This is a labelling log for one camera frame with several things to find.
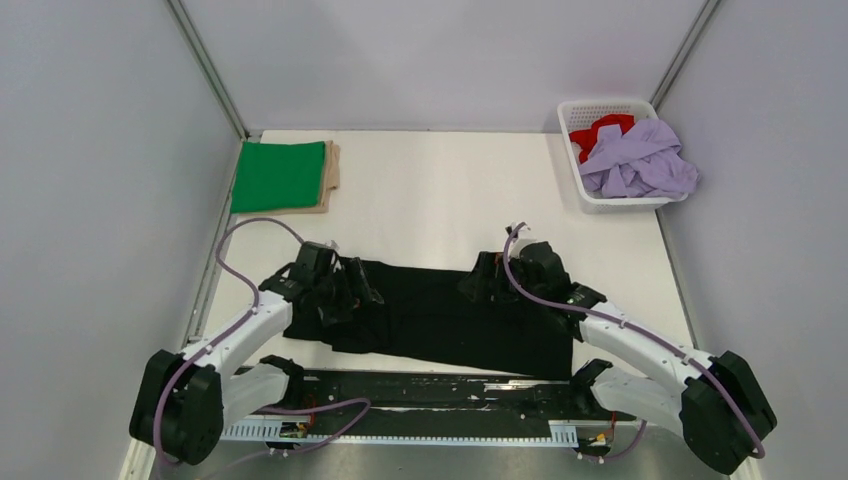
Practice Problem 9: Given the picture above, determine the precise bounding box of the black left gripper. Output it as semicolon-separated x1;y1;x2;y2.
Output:
313;256;383;325

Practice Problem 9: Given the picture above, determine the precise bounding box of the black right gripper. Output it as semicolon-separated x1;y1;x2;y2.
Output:
457;252;546;307

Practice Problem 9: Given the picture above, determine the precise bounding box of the black t shirt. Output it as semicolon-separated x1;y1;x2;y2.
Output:
284;260;573;380

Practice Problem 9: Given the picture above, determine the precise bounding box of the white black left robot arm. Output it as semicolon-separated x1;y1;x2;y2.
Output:
128;241;383;465

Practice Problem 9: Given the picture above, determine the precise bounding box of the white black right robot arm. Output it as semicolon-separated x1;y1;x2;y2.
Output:
459;241;777;475

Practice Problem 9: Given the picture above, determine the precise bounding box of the folded beige t shirt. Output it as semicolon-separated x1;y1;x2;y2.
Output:
269;141;341;215

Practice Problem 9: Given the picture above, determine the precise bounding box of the folded green t shirt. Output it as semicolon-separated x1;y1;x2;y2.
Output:
230;142;327;214

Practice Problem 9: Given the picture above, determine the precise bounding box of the red t shirt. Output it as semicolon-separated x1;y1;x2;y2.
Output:
569;114;636;164

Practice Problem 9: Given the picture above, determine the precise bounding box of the white plastic laundry basket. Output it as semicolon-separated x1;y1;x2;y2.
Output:
556;97;687;214

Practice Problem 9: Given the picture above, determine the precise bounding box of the lavender t shirt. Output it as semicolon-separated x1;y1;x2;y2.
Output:
578;118;700;201

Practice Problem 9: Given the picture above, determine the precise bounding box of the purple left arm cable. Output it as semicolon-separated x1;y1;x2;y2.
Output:
152;217;372;465

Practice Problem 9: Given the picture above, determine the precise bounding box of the white slotted cable duct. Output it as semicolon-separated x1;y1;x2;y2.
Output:
218;421;579;448

